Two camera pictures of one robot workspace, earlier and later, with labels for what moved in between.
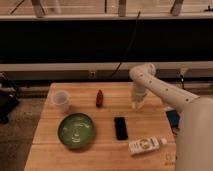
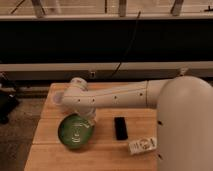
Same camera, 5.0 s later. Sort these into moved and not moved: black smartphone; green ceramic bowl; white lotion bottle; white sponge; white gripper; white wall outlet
Moved: white sponge; white gripper
Not moved: white wall outlet; white lotion bottle; black smartphone; green ceramic bowl
